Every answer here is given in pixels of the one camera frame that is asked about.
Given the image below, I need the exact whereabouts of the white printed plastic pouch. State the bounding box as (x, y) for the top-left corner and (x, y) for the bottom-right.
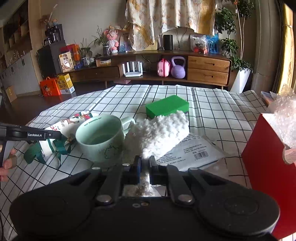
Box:
(156, 133), (225, 172)

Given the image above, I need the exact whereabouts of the green scrub sponge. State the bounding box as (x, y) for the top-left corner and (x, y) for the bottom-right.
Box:
(145, 95), (189, 119)

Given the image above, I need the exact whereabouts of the white fluffy cotton wad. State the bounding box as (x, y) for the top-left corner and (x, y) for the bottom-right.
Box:
(123, 109), (191, 163)

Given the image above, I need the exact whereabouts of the pale green ceramic mug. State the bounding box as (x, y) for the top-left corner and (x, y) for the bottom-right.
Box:
(75, 115), (135, 166)

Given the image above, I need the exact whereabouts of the floral draped sheet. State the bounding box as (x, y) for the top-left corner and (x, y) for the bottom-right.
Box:
(125, 1), (217, 51)

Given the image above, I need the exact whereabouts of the white tall planter pot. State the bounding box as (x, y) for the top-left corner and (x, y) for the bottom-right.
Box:
(230, 69), (251, 94)

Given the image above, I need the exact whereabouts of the orange gift box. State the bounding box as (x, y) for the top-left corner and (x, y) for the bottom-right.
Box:
(40, 77), (61, 97)

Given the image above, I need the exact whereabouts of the wooden tv sideboard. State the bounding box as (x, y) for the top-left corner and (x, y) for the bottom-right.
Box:
(69, 50), (232, 87)

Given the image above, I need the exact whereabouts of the blue plastic package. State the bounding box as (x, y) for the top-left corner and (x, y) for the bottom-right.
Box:
(207, 34), (219, 54)

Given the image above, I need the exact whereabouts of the pink small backpack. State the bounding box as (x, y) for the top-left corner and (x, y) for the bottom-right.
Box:
(157, 58), (171, 77)

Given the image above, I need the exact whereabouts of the purple kettlebell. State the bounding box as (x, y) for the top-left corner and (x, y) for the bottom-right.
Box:
(171, 56), (186, 79)

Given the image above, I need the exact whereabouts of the black white checkered tablecloth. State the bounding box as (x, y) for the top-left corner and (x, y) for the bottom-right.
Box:
(1, 85), (265, 240)

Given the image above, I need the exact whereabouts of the person's left hand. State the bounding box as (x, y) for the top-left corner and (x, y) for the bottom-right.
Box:
(0, 148), (17, 182)

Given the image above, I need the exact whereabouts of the red cardboard storage box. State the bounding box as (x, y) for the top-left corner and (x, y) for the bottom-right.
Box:
(241, 113), (295, 240)

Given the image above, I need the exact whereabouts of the printed fabric gift bag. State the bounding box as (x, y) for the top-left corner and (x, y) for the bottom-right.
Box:
(23, 111), (96, 164)

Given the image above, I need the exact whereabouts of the yellow curtain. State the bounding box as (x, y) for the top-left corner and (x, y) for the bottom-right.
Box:
(273, 1), (295, 94)

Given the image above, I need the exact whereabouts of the black cylinder speaker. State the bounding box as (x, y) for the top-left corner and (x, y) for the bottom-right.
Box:
(163, 35), (174, 51)

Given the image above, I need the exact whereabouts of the white wifi router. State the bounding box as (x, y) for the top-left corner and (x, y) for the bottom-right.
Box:
(122, 61), (143, 77)

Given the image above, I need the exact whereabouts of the yellow carton box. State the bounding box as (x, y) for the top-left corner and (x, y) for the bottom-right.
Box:
(57, 74), (75, 94)

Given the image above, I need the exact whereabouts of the green potted tree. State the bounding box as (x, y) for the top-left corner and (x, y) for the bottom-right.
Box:
(215, 1), (255, 71)

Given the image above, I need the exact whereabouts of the pink plush doll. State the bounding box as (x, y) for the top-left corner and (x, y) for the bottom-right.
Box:
(104, 26), (119, 54)

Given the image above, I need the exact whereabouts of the black mini fridge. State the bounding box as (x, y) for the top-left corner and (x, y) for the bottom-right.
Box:
(36, 24), (70, 79)

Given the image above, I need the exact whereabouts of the clear bag of snacks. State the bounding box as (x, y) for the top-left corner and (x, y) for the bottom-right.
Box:
(190, 34), (208, 55)

